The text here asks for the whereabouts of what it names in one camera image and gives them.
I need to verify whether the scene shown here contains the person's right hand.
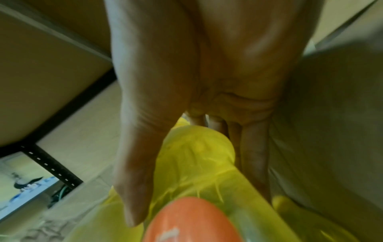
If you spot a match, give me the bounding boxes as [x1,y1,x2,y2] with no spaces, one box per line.
[105,0,326,228]

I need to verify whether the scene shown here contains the yellow plastic packet orange print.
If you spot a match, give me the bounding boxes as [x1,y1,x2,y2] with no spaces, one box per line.
[63,117,361,242]

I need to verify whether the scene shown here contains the large grey sack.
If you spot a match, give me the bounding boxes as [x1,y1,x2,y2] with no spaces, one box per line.
[268,35,383,242]

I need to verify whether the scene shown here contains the beige shelf board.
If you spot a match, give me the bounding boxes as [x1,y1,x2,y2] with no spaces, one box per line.
[0,4,114,148]

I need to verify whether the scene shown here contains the black metal shelf frame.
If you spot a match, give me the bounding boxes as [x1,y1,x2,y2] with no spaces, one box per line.
[0,68,118,190]

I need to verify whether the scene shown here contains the green cable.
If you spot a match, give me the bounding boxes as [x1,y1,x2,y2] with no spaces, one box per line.
[51,184,72,204]

